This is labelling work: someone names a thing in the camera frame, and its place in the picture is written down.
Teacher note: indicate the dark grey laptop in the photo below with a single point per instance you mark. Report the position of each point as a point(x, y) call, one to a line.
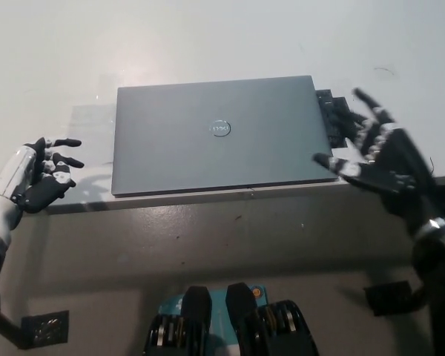
point(222, 137)

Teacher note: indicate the black tape patch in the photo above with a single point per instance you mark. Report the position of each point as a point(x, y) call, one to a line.
point(332, 115)

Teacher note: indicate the thin dark thread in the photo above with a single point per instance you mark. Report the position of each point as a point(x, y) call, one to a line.
point(432, 167)
point(383, 70)

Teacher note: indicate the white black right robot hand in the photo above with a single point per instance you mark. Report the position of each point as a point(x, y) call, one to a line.
point(400, 167)

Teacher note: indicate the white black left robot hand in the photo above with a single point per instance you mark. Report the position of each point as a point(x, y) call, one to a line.
point(29, 178)

